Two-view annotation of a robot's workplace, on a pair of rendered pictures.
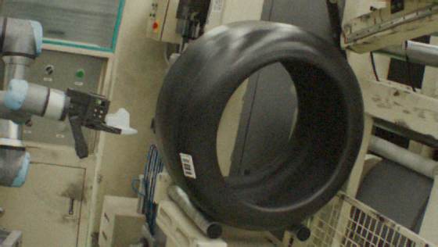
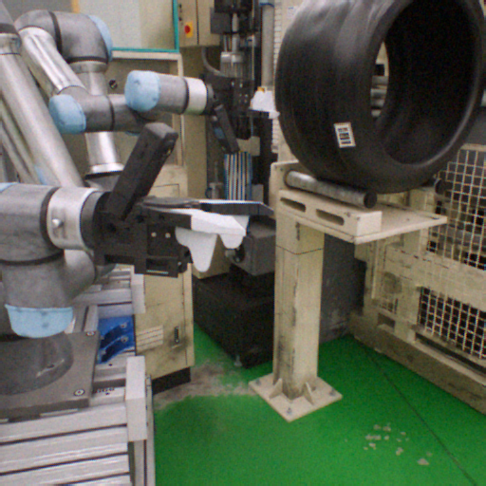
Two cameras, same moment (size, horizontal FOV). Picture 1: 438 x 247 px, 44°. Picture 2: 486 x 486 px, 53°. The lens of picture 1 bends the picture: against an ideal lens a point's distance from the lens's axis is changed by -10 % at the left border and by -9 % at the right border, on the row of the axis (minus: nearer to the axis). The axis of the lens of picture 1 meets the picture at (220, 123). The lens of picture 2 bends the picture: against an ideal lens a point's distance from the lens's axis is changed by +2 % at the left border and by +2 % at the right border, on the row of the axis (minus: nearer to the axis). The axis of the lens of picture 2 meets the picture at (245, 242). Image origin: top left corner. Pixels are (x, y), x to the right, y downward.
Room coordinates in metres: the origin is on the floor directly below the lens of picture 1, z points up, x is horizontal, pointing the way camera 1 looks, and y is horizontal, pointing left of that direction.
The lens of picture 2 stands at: (0.33, 0.46, 1.21)
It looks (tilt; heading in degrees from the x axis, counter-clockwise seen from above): 19 degrees down; 351
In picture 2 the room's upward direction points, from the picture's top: straight up
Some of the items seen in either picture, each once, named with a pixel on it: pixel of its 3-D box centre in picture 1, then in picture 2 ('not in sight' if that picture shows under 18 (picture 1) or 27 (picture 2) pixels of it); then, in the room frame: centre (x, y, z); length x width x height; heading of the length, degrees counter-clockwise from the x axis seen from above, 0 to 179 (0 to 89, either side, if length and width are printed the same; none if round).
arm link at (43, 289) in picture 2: not in sight; (46, 285); (0.95, 0.64, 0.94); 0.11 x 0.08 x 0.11; 157
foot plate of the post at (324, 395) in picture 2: not in sight; (294, 386); (1.93, 0.02, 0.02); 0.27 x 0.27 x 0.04; 24
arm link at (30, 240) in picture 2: not in sight; (25, 217); (0.94, 0.65, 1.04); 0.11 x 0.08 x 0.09; 67
